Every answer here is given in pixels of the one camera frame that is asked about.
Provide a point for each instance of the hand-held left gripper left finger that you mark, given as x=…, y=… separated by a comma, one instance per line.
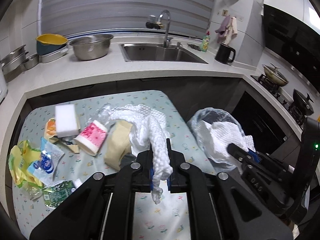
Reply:
x=151, y=180

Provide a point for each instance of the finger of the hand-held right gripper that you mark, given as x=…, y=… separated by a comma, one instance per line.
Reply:
x=240, y=153
x=255, y=180

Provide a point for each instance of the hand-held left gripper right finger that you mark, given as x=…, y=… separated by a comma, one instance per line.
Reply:
x=169, y=183

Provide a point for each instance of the white embossed foam sheet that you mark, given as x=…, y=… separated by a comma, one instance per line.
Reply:
x=220, y=137

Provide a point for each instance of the white foam wrap sheet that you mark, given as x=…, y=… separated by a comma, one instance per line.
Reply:
x=155, y=140

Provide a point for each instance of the beige paper bag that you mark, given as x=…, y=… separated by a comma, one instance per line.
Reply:
x=117, y=146

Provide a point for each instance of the bin with clear liner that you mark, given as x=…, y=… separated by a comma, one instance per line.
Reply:
x=197, y=127

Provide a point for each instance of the pink floral paper cup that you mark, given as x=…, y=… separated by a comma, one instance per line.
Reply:
x=92, y=136

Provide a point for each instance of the green foil packet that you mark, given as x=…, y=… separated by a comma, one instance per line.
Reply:
x=58, y=192

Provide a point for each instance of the blue and white packet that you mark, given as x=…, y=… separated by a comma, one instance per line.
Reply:
x=47, y=163

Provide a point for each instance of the yellow snack packet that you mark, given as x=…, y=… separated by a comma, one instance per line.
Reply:
x=20, y=160

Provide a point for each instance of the floral tablecloth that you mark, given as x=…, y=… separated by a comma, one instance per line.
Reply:
x=176, y=130

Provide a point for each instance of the black wok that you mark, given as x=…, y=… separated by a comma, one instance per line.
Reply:
x=302, y=102

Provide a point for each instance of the gas stove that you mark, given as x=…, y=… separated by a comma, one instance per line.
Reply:
x=277, y=92

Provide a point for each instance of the clear crumpled plastic wrap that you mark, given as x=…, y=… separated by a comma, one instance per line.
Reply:
x=106, y=112

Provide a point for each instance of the wok with glass lid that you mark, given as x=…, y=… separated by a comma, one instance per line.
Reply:
x=275, y=76

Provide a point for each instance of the black kettle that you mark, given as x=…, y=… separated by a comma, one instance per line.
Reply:
x=222, y=53

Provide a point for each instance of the white sponge block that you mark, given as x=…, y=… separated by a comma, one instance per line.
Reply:
x=66, y=120

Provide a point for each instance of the orange and yellow snack wrapper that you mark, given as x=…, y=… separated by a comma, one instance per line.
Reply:
x=50, y=128

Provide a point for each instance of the green dish soap bottle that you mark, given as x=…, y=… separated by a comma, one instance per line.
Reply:
x=205, y=43

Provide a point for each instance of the steel wool scourer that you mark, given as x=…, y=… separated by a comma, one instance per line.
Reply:
x=193, y=46

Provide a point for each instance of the chrome soap pump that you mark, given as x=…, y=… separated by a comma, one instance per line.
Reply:
x=178, y=45

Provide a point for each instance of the purple hanging cloth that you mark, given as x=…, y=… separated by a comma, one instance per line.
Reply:
x=221, y=30

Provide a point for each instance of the beige hanging cloth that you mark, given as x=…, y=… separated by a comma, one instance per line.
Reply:
x=232, y=28

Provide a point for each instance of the black range hood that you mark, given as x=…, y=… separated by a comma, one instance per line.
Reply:
x=287, y=35

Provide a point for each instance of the steel sink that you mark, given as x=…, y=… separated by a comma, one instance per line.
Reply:
x=160, y=53

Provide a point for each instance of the steel colander bowl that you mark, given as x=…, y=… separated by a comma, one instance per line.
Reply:
x=91, y=47

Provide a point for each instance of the chrome faucet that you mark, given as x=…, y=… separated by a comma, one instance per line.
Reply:
x=168, y=25

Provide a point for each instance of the black faucet filter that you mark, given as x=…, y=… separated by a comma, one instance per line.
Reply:
x=151, y=23

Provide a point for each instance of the blue basin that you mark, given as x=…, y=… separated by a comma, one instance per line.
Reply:
x=47, y=48

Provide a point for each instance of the small steel bowl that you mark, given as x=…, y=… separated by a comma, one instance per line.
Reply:
x=31, y=62

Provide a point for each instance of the yellow strainer basin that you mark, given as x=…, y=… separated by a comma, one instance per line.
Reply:
x=51, y=38

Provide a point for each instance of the grey window blind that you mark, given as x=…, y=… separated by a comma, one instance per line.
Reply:
x=125, y=5

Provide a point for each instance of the stacked steel pots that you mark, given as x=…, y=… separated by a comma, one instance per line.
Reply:
x=12, y=60

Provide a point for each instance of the white pipe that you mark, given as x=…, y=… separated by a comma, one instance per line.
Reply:
x=41, y=5

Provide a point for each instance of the wall socket with plug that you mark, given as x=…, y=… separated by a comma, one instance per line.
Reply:
x=225, y=12

